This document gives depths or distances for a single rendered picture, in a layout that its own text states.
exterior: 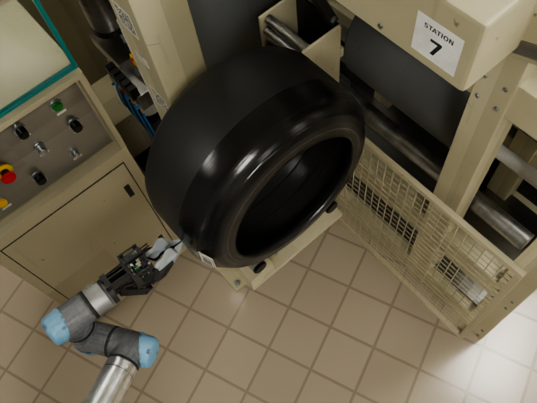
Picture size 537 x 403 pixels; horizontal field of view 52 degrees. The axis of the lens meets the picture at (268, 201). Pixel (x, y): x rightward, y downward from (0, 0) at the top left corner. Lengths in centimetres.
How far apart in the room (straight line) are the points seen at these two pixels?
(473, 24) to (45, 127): 123
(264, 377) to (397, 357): 56
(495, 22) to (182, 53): 76
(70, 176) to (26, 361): 111
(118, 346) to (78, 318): 12
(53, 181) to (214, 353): 105
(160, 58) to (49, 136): 54
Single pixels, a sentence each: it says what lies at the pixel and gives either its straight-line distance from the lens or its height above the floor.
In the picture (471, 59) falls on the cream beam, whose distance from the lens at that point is 89.
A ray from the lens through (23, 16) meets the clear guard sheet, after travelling 146.
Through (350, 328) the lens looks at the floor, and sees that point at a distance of 244.
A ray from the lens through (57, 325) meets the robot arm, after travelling 131.
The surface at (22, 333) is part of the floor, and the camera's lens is 278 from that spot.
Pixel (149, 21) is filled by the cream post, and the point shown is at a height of 153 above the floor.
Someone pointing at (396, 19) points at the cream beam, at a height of 169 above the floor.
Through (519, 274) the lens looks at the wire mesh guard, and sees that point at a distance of 153.
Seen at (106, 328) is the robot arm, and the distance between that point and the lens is 138.
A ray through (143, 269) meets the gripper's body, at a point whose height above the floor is 122.
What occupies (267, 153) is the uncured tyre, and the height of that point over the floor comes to 141.
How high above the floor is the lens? 237
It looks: 62 degrees down
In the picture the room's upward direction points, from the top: 11 degrees counter-clockwise
